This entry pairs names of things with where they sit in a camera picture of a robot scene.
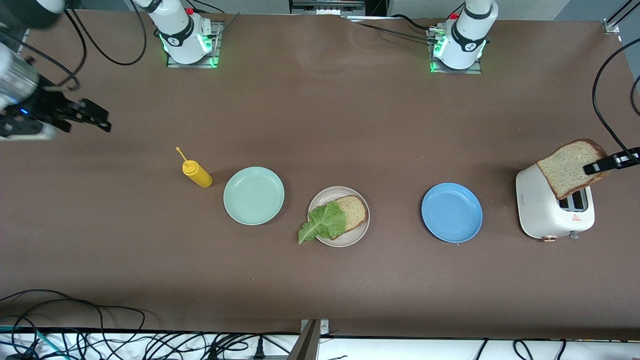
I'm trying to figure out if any brown bread slice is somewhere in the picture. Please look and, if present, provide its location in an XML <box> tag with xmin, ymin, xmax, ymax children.
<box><xmin>331</xmin><ymin>195</ymin><xmax>369</xmax><ymax>240</ymax></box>
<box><xmin>535</xmin><ymin>139</ymin><xmax>611</xmax><ymax>201</ymax></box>

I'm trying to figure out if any yellow squeeze bottle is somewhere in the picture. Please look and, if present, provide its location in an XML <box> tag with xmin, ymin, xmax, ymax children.
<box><xmin>175</xmin><ymin>146</ymin><xmax>214</xmax><ymax>189</ymax></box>

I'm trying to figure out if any beige plate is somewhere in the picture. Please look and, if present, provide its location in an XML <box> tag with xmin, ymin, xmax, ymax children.
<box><xmin>307</xmin><ymin>186</ymin><xmax>371</xmax><ymax>248</ymax></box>

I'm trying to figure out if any green lettuce leaf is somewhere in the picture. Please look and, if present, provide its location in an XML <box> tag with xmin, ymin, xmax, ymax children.
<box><xmin>298</xmin><ymin>200</ymin><xmax>347</xmax><ymax>245</ymax></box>

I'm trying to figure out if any blue plate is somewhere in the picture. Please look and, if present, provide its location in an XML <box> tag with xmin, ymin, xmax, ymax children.
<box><xmin>421</xmin><ymin>182</ymin><xmax>484</xmax><ymax>244</ymax></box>

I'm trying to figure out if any mint green plate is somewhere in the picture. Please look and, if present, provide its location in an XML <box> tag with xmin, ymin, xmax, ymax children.
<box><xmin>223</xmin><ymin>166</ymin><xmax>285</xmax><ymax>226</ymax></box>

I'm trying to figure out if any white toaster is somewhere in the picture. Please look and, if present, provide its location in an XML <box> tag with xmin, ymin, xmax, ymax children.
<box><xmin>515</xmin><ymin>162</ymin><xmax>596</xmax><ymax>242</ymax></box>

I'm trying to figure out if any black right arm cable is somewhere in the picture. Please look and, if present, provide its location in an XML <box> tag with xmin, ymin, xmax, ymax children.
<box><xmin>0</xmin><ymin>0</ymin><xmax>148</xmax><ymax>93</ymax></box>

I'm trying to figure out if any metal corner bracket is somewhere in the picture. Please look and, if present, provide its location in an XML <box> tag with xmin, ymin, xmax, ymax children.
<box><xmin>602</xmin><ymin>0</ymin><xmax>640</xmax><ymax>35</ymax></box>

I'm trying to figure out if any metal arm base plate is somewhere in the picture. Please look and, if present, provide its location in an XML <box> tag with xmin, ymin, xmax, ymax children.
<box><xmin>166</xmin><ymin>22</ymin><xmax>223</xmax><ymax>69</ymax></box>
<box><xmin>429</xmin><ymin>27</ymin><xmax>483</xmax><ymax>75</ymax></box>

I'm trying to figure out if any black looped floor cable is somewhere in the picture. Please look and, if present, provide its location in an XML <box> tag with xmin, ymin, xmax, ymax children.
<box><xmin>0</xmin><ymin>289</ymin><xmax>147</xmax><ymax>360</ymax></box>

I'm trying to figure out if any black curled cable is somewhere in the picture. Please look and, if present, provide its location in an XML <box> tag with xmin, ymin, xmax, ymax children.
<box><xmin>512</xmin><ymin>339</ymin><xmax>568</xmax><ymax>360</ymax></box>

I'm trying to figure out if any teal cable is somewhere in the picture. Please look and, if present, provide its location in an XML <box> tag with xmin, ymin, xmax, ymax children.
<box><xmin>0</xmin><ymin>325</ymin><xmax>68</xmax><ymax>360</ymax></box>

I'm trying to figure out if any black table cable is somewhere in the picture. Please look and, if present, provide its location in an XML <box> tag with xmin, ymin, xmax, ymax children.
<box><xmin>347</xmin><ymin>14</ymin><xmax>441</xmax><ymax>47</ymax></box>

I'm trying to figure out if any aluminium frame block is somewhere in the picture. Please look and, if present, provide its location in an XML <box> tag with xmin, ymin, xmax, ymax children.
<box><xmin>289</xmin><ymin>0</ymin><xmax>368</xmax><ymax>17</ymax></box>

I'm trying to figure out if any metal table edge bracket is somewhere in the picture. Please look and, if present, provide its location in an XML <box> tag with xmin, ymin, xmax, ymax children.
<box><xmin>298</xmin><ymin>318</ymin><xmax>331</xmax><ymax>360</ymax></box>

